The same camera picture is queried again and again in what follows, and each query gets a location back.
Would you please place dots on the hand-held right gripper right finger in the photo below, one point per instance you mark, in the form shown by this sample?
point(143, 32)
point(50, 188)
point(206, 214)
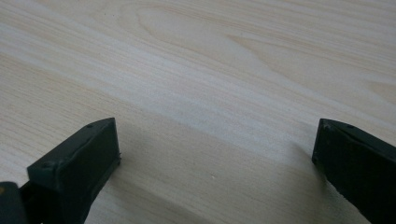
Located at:
point(358, 168)

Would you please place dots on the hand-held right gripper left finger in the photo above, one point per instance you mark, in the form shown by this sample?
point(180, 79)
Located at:
point(77, 161)

